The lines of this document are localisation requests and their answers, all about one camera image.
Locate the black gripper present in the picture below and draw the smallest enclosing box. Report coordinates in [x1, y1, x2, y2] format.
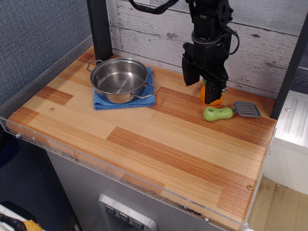
[182, 41, 229, 104]

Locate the orange toy carrot green top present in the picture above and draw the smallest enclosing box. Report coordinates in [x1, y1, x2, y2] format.
[200, 78, 223, 106]

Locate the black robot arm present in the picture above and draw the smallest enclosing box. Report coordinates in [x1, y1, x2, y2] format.
[182, 0, 238, 104]

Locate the stainless steel pot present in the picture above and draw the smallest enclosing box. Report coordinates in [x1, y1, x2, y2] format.
[87, 58, 155, 104]

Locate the blue folded cloth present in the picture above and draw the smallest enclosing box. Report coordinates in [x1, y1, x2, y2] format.
[93, 66, 155, 111]

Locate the white ribbed side cabinet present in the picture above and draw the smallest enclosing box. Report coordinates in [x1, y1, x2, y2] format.
[263, 90, 308, 194]

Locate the clear acrylic table guard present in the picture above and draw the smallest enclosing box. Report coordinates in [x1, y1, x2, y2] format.
[6, 49, 275, 231]

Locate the grey toy fridge cabinet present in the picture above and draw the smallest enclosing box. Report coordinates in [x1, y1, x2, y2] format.
[48, 152, 243, 231]

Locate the silver toy dispenser panel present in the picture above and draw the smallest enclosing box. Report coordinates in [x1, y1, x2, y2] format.
[98, 193, 158, 231]

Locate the yellow object bottom left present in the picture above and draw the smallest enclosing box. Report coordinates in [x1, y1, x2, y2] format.
[23, 220, 43, 231]

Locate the green handled grey spatula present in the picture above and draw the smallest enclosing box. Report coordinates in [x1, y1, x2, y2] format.
[203, 101, 261, 122]

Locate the black right vertical post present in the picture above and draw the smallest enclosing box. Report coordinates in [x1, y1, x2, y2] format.
[270, 15, 308, 120]

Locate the black vertical post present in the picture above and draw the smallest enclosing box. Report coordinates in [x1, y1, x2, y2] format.
[87, 0, 113, 61]
[270, 15, 308, 120]

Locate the black left vertical post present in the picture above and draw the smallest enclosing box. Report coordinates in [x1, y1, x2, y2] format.
[87, 0, 113, 61]

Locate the black braided cable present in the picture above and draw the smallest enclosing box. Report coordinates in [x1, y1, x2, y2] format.
[0, 213, 26, 231]

